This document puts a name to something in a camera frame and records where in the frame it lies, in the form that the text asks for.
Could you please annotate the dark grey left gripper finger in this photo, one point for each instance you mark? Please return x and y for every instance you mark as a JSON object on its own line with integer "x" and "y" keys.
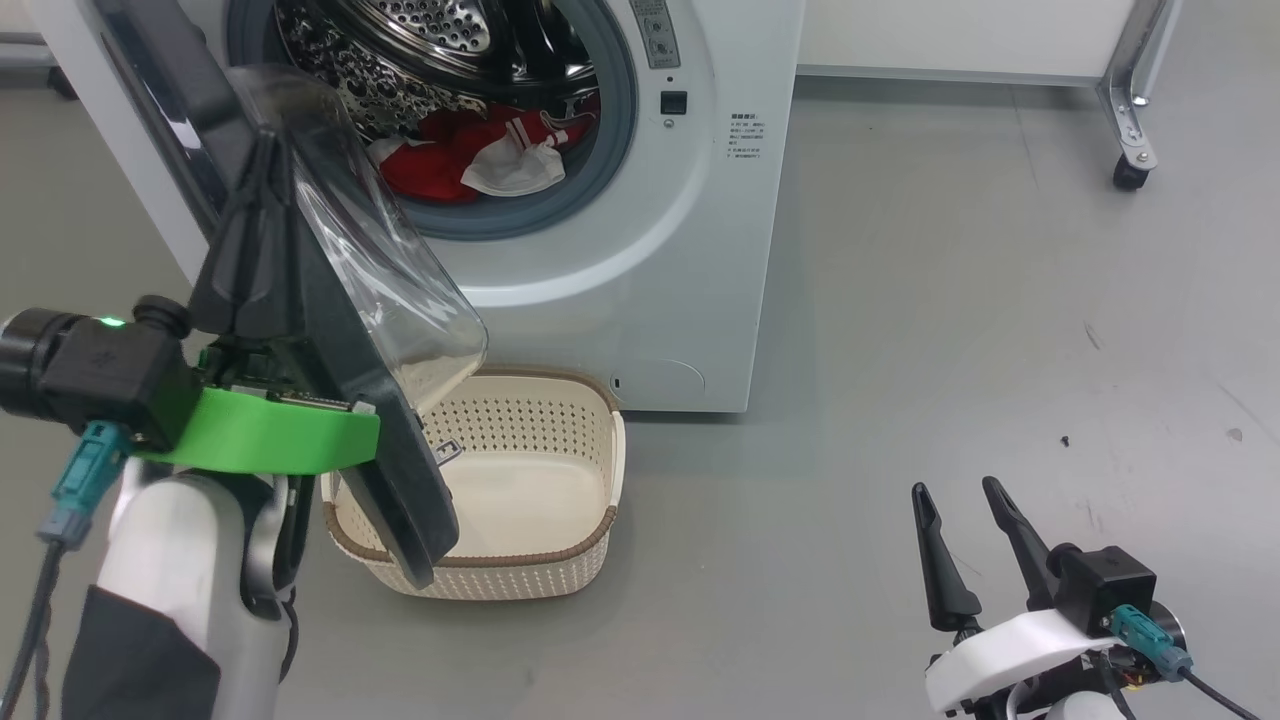
{"x": 278, "y": 290}
{"x": 225, "y": 290}

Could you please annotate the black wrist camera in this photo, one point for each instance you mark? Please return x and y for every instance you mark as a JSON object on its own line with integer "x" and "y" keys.
{"x": 100, "y": 370}
{"x": 1110, "y": 590}

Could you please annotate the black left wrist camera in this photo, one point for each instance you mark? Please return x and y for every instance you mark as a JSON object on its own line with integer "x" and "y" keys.
{"x": 100, "y": 370}

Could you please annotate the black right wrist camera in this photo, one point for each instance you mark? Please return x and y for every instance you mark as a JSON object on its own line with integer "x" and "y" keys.
{"x": 1110, "y": 590}

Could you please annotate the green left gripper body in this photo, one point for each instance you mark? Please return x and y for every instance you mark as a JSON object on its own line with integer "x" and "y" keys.
{"x": 260, "y": 435}

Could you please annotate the red and white striped garment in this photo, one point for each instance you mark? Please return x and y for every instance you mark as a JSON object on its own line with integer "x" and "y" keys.
{"x": 510, "y": 170}

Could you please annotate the grey wheeled stand leg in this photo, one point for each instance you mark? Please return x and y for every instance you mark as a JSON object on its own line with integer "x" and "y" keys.
{"x": 950, "y": 35}

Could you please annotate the cream perforated laundry basket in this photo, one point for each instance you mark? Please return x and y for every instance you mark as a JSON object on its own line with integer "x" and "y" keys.
{"x": 530, "y": 480}

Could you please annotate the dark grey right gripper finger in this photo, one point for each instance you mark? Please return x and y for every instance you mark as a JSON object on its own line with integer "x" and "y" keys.
{"x": 1025, "y": 555}
{"x": 945, "y": 590}

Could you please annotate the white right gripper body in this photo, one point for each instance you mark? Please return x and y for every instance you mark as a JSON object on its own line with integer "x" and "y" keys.
{"x": 1000, "y": 650}

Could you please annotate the white washing machine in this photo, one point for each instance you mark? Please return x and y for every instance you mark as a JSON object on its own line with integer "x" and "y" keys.
{"x": 650, "y": 250}

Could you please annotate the red Bulls 23 garment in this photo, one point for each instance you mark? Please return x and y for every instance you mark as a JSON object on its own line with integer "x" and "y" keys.
{"x": 420, "y": 170}

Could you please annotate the dark round glass washer door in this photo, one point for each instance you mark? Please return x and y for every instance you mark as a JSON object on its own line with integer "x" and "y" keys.
{"x": 400, "y": 500}

